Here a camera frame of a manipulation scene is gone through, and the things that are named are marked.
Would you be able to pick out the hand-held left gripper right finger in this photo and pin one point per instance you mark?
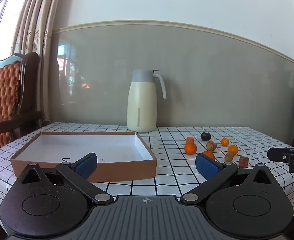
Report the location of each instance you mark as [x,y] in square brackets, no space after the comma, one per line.
[207,166]

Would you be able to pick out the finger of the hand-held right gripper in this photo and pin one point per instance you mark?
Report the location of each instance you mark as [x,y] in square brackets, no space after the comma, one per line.
[279,154]

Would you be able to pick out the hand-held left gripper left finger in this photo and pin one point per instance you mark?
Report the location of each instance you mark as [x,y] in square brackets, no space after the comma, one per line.
[86,166]

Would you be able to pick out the orange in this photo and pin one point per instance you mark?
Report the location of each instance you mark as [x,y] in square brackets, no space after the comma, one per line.
[232,150]
[210,154]
[190,148]

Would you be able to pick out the brown orange fruit piece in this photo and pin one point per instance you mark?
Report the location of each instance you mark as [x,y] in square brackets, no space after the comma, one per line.
[211,145]

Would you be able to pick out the shallow brown cardboard box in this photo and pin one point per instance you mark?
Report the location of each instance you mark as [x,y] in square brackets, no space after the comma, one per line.
[86,145]

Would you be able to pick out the round tan fruit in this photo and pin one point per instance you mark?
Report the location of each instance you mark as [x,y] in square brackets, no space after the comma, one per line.
[228,157]

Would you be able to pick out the dark purple fruit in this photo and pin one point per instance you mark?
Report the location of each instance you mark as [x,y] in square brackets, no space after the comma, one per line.
[205,136]

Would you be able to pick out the small orange kumquat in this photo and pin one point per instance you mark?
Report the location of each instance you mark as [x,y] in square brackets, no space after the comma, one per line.
[224,142]

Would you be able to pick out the orange cylindrical fruit chunk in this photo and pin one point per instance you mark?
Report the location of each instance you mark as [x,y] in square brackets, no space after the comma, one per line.
[190,140]

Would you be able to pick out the brown cylindrical fruit chunk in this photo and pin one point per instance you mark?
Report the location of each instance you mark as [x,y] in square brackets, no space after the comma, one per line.
[243,162]

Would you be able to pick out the white black checked tablecloth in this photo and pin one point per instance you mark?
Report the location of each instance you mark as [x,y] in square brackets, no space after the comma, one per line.
[172,140]

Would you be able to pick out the cream thermos jug grey lid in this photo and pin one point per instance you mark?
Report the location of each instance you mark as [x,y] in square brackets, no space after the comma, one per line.
[142,105]

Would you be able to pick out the dark wooden bench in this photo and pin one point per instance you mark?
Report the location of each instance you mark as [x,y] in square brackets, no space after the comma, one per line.
[30,85]

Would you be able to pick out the wooden chair, orange cushion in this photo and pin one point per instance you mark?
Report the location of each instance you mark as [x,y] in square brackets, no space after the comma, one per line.
[1,92]

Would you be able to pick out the beige patterned curtain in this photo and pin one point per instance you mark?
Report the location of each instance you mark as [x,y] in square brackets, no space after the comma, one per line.
[39,17]

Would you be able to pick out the window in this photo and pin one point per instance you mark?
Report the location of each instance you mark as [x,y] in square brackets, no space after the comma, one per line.
[1,17]

